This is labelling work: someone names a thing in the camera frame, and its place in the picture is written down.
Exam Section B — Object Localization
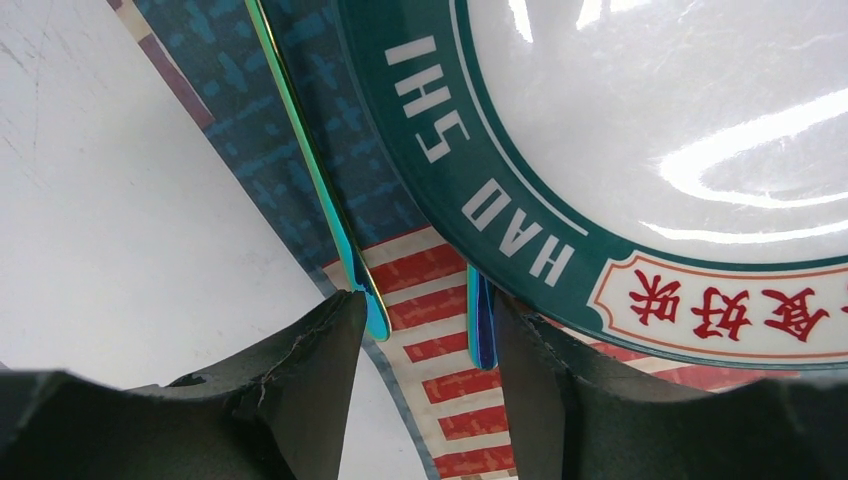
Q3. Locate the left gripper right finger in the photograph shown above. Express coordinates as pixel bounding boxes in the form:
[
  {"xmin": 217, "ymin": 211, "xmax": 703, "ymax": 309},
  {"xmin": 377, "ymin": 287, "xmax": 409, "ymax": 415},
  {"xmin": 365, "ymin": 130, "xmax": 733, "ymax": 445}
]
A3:
[{"xmin": 494, "ymin": 293, "xmax": 707, "ymax": 479}]

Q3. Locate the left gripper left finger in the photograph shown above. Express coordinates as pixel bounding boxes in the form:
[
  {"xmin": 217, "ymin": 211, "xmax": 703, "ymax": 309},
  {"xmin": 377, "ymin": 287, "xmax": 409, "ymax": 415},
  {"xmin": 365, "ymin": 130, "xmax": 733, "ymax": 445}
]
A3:
[{"xmin": 129, "ymin": 290, "xmax": 370, "ymax": 480}]

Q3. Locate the iridescent fork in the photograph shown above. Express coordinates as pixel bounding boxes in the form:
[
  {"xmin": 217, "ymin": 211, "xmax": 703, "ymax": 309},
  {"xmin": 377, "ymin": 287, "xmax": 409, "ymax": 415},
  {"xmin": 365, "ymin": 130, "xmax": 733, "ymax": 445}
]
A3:
[
  {"xmin": 466, "ymin": 265, "xmax": 498, "ymax": 370},
  {"xmin": 245, "ymin": 0, "xmax": 392, "ymax": 342}
]

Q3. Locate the white green-rimmed small plate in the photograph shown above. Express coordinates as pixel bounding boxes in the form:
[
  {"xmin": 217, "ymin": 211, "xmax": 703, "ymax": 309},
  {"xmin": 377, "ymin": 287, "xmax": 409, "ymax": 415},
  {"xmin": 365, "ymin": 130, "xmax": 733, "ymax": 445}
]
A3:
[{"xmin": 336, "ymin": 1, "xmax": 847, "ymax": 369}]

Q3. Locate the brown striped placemat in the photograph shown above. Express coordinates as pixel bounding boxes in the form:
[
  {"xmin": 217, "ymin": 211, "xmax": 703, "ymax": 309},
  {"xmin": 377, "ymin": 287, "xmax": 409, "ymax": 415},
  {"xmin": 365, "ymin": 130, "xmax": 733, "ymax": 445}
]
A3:
[{"xmin": 105, "ymin": 0, "xmax": 803, "ymax": 480}]

